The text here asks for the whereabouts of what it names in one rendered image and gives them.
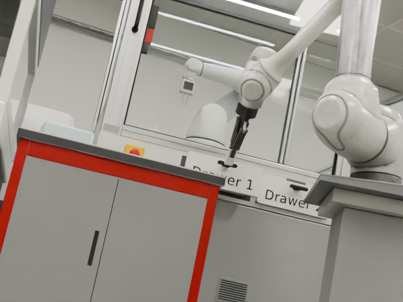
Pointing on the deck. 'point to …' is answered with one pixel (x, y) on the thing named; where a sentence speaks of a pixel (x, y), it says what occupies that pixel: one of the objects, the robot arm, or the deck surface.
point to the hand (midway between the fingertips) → (231, 156)
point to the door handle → (138, 17)
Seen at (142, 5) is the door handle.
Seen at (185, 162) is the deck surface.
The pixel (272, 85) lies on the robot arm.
